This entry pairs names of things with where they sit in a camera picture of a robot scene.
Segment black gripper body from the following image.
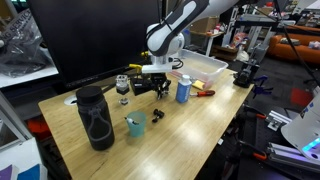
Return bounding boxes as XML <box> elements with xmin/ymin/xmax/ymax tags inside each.
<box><xmin>149</xmin><ymin>72</ymin><xmax>170</xmax><ymax>90</ymax></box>

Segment clear plastic storage box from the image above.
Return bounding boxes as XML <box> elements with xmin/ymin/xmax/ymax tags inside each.
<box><xmin>169</xmin><ymin>48</ymin><xmax>230</xmax><ymax>90</ymax></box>

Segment red box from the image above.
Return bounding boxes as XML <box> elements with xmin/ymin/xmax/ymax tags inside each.
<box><xmin>289</xmin><ymin>87</ymin><xmax>314</xmax><ymax>108</ymax></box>

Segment white box with books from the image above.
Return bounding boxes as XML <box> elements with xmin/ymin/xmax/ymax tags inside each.
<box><xmin>0</xmin><ymin>137</ymin><xmax>49</xmax><ymax>180</ymax></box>

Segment white blue plastic bottle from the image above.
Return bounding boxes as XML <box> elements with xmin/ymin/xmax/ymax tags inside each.
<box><xmin>175</xmin><ymin>74</ymin><xmax>193</xmax><ymax>104</ymax></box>

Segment black hex key stand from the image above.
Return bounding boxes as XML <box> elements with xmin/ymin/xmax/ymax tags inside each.
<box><xmin>129</xmin><ymin>75</ymin><xmax>158</xmax><ymax>97</ymax></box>

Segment small black clip part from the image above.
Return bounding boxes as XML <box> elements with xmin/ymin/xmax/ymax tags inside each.
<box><xmin>151</xmin><ymin>108</ymin><xmax>166</xmax><ymax>124</ymax></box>

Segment yellow sticky note pad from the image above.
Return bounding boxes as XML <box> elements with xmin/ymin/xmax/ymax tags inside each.
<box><xmin>192</xmin><ymin>79</ymin><xmax>206</xmax><ymax>91</ymax></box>

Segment clear black grinder jar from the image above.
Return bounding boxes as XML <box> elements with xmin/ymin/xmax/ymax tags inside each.
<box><xmin>115</xmin><ymin>74</ymin><xmax>131</xmax><ymax>106</ymax></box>

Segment black white marker pen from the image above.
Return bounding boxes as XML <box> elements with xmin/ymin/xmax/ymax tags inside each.
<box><xmin>124</xmin><ymin>116</ymin><xmax>140</xmax><ymax>126</ymax></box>

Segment teal plastic cup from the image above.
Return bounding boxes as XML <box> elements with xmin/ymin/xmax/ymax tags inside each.
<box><xmin>125</xmin><ymin>110</ymin><xmax>147</xmax><ymax>138</ymax></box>

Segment white side table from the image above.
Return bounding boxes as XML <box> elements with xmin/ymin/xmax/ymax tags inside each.
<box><xmin>190</xmin><ymin>29</ymin><xmax>226</xmax><ymax>57</ymax></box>

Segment black insulated water bottle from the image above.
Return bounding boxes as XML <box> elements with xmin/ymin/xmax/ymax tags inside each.
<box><xmin>75</xmin><ymin>85</ymin><xmax>116</xmax><ymax>152</ymax></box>

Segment large black monitor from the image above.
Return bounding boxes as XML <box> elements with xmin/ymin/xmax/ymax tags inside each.
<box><xmin>26</xmin><ymin>0</ymin><xmax>161</xmax><ymax>90</ymax></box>

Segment black table vise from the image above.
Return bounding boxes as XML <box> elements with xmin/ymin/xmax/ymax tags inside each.
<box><xmin>232</xmin><ymin>60</ymin><xmax>260</xmax><ymax>89</ymax></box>

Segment round desk grommet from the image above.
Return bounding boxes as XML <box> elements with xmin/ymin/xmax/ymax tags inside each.
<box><xmin>63</xmin><ymin>94</ymin><xmax>79</xmax><ymax>107</ymax></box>

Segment blue spring clamp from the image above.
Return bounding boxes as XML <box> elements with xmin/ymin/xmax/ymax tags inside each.
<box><xmin>252</xmin><ymin>75</ymin><xmax>275</xmax><ymax>98</ymax></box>

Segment orange bin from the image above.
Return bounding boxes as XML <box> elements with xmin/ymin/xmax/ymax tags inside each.
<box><xmin>25</xmin><ymin>117</ymin><xmax>49</xmax><ymax>143</ymax></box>

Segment orange sofa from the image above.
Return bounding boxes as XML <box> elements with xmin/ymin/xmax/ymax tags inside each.
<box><xmin>267</xmin><ymin>23</ymin><xmax>320</xmax><ymax>66</ymax></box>

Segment long aluminium extrusion rails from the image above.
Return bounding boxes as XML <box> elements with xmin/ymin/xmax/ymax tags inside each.
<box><xmin>265</xmin><ymin>141</ymin><xmax>320</xmax><ymax>174</ymax></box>

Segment white base with blue light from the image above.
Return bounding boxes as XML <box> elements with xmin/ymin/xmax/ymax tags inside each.
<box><xmin>280</xmin><ymin>85</ymin><xmax>320</xmax><ymax>165</ymax></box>

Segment grey printed plastic bag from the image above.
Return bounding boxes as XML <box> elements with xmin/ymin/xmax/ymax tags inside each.
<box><xmin>0</xmin><ymin>9</ymin><xmax>54</xmax><ymax>79</ymax></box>

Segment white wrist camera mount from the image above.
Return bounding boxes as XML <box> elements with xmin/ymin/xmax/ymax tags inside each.
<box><xmin>141</xmin><ymin>62</ymin><xmax>175</xmax><ymax>75</ymax></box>

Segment large orange-handled pliers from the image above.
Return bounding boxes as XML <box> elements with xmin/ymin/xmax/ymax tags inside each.
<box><xmin>171</xmin><ymin>69</ymin><xmax>188</xmax><ymax>81</ymax></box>

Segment short yellow T-handle hex key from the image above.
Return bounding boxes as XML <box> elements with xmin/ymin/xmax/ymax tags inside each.
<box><xmin>128</xmin><ymin>63</ymin><xmax>145</xmax><ymax>72</ymax></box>

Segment small orange-handled pliers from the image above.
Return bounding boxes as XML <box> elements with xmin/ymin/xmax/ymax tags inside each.
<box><xmin>189</xmin><ymin>89</ymin><xmax>217</xmax><ymax>99</ymax></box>

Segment aluminium corner bracket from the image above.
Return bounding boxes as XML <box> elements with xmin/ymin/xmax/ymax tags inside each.
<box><xmin>267</xmin><ymin>109</ymin><xmax>292</xmax><ymax>132</ymax></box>

